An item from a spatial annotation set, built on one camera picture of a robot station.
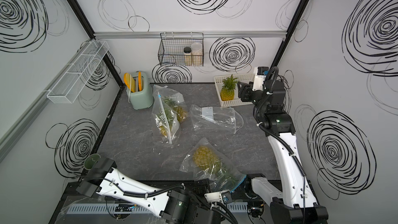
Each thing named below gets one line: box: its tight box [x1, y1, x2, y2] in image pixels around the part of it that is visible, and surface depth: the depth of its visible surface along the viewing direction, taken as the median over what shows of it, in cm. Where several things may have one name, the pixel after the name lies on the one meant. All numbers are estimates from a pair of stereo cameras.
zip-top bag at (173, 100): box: [152, 84, 189, 124], surface depth 97 cm
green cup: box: [83, 153, 102, 171], surface depth 79 cm
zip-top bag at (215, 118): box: [189, 104, 245, 135], surface depth 96 cm
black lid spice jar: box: [183, 46, 192, 67], surface depth 87 cm
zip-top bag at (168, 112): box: [151, 84, 188, 145], surface depth 79 cm
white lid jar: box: [190, 42, 204, 67], surface depth 86 cm
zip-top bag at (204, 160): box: [179, 136, 247, 193], surface depth 75 cm
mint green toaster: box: [125, 71, 154, 110], surface depth 99 cm
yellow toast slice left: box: [123, 72, 136, 93], surface depth 95 cm
